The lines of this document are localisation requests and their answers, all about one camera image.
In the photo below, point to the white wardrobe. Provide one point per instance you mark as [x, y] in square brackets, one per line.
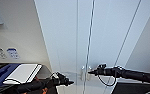
[147, 40]

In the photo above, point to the blue plastic case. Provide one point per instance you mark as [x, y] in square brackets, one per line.
[2, 75]

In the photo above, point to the orange metal frame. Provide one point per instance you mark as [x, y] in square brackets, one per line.
[35, 79]

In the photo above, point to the blue wall sticker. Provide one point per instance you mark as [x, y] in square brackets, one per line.
[13, 53]

